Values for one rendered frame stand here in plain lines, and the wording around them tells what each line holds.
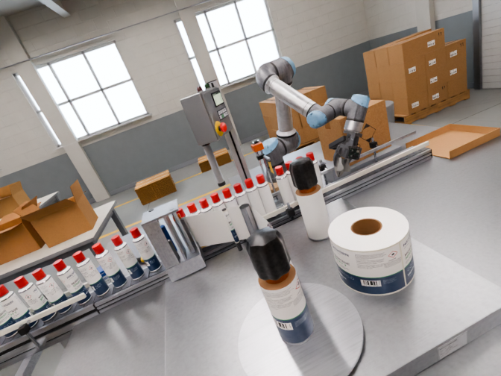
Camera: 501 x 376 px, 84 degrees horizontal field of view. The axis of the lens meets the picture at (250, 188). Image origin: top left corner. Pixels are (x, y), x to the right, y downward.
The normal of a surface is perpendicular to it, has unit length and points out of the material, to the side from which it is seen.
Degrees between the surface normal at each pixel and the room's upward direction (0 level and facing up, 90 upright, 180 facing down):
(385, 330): 0
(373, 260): 90
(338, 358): 0
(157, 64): 90
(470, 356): 0
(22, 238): 91
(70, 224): 90
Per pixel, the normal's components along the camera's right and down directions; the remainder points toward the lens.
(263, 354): -0.32, -0.88
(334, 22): 0.24, 0.30
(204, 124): -0.29, 0.46
